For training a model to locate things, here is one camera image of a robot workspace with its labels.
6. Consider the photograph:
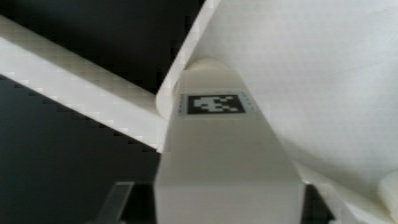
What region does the white desk top tray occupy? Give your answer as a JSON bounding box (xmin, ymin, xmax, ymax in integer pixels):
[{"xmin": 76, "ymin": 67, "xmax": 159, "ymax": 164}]
[{"xmin": 156, "ymin": 0, "xmax": 398, "ymax": 224}]

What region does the white front obstacle bar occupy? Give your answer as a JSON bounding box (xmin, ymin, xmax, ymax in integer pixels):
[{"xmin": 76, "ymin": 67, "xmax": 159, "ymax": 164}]
[{"xmin": 0, "ymin": 15, "xmax": 164, "ymax": 151}]

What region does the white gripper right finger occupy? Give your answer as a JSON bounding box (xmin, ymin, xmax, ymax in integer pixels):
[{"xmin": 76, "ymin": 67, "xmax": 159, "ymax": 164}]
[{"xmin": 301, "ymin": 185, "xmax": 335, "ymax": 224}]

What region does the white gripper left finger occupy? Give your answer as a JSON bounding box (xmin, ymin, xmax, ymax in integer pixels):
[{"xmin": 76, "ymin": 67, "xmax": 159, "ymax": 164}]
[{"xmin": 86, "ymin": 181, "xmax": 134, "ymax": 224}]

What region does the white leg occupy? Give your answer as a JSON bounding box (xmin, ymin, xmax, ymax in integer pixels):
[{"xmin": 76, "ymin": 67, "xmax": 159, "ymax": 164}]
[{"xmin": 154, "ymin": 59, "xmax": 305, "ymax": 224}]

